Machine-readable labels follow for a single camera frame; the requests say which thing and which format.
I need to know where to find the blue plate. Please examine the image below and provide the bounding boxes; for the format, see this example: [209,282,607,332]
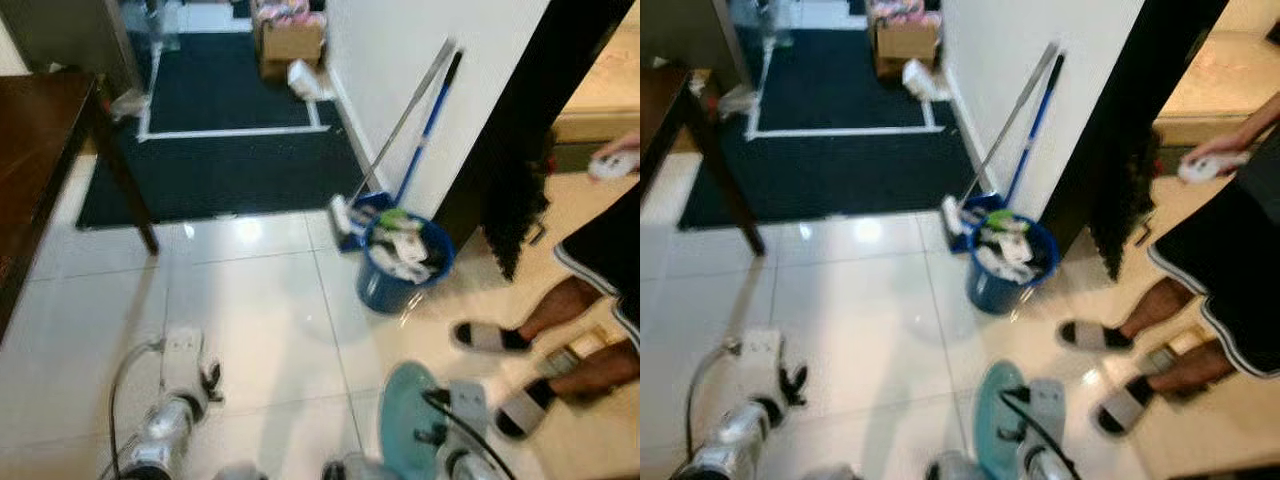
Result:
[378,360,443,480]
[972,360,1031,480]

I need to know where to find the white handheld object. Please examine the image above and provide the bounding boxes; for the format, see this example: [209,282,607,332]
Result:
[1178,150,1251,185]
[588,150,640,182]

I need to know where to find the robot right leg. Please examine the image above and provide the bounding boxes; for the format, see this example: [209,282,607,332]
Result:
[320,455,386,480]
[925,450,986,480]

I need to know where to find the black white slide sandal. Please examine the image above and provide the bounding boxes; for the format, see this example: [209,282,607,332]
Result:
[493,378,561,441]
[450,320,536,356]
[1058,320,1136,353]
[1095,375,1161,438]

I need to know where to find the blue trash bucket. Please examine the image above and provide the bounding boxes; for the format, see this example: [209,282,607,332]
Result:
[965,210,1061,316]
[357,210,456,316]

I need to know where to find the person bare leg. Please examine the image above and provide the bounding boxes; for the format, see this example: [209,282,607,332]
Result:
[1120,278,1206,341]
[1150,340,1238,396]
[520,278,613,341]
[550,340,640,401]

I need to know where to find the dark floor mat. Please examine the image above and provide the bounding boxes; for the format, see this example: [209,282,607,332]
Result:
[680,28,986,229]
[75,30,366,231]

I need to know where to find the blue dustpan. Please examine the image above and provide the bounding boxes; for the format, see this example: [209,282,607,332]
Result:
[333,190,396,251]
[940,192,1006,251]

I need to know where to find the black shorts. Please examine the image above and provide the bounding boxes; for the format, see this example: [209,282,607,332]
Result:
[1148,130,1280,376]
[553,188,640,343]

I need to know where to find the white plastic bag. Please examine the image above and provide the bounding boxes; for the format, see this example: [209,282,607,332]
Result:
[903,60,951,101]
[718,85,757,121]
[110,88,151,121]
[288,60,336,101]

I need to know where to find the dark wooden table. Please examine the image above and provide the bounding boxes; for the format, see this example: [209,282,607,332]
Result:
[640,65,766,258]
[0,70,161,346]

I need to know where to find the open cardboard box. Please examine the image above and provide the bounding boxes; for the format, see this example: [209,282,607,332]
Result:
[873,8,943,79]
[255,8,326,81]

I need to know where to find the light wooden platform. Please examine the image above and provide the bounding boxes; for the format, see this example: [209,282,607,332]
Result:
[555,0,640,171]
[1155,0,1280,151]

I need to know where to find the grey cabinet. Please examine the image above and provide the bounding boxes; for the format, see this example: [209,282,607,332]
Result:
[640,0,746,71]
[0,0,141,91]

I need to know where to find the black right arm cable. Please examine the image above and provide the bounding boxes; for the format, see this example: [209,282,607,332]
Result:
[422,388,516,480]
[1000,388,1086,480]

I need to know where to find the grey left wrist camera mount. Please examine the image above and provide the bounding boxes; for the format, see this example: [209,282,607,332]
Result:
[740,330,786,397]
[160,328,206,396]

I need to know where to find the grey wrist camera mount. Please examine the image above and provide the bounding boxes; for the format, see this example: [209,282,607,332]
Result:
[740,330,786,397]
[445,380,491,451]
[160,328,206,396]
[1025,378,1069,451]

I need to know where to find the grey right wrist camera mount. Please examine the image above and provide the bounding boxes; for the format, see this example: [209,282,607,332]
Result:
[1025,378,1069,451]
[445,380,491,451]

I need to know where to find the silver broom handle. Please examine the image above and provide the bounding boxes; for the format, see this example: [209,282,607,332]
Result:
[345,40,457,216]
[960,42,1061,206]

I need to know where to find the blue mop handle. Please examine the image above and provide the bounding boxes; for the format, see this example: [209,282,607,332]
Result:
[1005,55,1067,206]
[395,50,465,206]

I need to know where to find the black door frame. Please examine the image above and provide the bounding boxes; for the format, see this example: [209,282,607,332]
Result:
[435,0,636,283]
[1040,0,1229,283]

